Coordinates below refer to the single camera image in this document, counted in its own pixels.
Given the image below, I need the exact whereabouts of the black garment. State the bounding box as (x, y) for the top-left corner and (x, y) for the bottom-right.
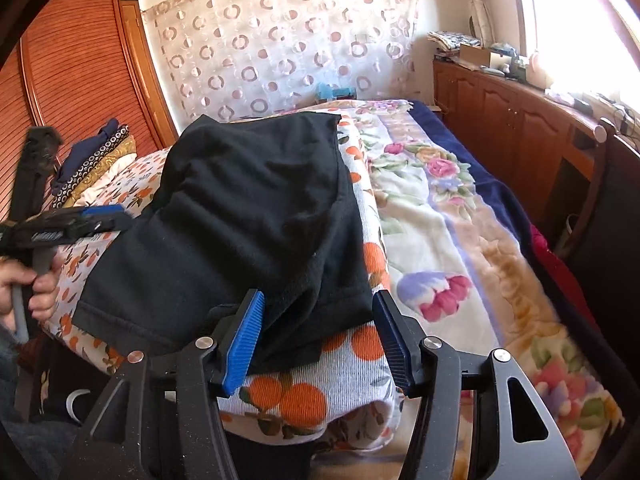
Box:
(73, 112), (372, 374)

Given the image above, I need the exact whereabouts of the person's left hand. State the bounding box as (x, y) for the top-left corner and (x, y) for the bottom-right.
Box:
(0, 254), (64, 330)

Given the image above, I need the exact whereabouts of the white cream folded cloth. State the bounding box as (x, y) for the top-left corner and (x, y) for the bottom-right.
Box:
(74, 154), (137, 206)

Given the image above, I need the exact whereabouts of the navy folded garment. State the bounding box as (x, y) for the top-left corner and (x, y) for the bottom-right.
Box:
(51, 118), (119, 195)

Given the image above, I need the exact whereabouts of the gold patterned folded cloth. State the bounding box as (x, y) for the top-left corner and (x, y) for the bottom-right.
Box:
(53, 136), (137, 208)

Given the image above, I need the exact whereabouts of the orange-print white cloth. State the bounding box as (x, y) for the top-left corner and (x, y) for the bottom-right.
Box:
(44, 101), (399, 450)

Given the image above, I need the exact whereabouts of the floral bed blanket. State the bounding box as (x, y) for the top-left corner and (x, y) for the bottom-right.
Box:
(345, 100), (631, 474)

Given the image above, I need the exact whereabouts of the red-brown louvered wardrobe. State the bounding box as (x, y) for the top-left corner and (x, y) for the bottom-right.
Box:
(1, 0), (178, 210)

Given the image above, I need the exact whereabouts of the dark blue bed sheet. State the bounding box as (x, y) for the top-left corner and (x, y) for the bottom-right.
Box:
(408, 100), (536, 256)

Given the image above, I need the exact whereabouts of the wooden sideboard cabinet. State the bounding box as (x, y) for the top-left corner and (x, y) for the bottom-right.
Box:
(433, 60), (597, 240)

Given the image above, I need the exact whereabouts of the sheer circle-pattern curtain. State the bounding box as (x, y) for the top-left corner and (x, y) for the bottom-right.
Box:
(143, 0), (420, 129)

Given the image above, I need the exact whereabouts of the blue item at headboard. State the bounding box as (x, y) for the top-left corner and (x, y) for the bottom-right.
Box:
(316, 84), (357, 103)

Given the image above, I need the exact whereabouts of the cardboard box on sideboard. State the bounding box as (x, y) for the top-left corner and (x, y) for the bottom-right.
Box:
(459, 44), (491, 67)

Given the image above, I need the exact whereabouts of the pink figurine on sideboard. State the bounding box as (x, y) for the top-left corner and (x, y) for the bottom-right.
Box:
(526, 52), (553, 90)

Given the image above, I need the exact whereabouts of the folded patterned cloth on sideboard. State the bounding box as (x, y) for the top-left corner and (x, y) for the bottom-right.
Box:
(426, 30), (483, 52)

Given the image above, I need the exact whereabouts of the dark ring-pattern folded cloth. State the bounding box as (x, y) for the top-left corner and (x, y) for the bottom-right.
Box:
(51, 118), (137, 208)

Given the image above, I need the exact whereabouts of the window with wooden frame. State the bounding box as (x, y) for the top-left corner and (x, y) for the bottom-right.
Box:
(522, 0), (639, 110)

